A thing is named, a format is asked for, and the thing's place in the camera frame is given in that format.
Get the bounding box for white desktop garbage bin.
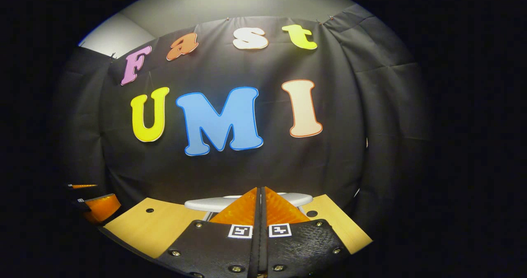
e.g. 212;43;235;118
184;193;313;222

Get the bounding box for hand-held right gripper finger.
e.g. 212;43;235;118
159;187;261;278
260;187;354;278

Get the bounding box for black backdrop cloth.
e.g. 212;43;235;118
54;4;433;229

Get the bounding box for wooden desktop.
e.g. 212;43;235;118
101;194;373;259

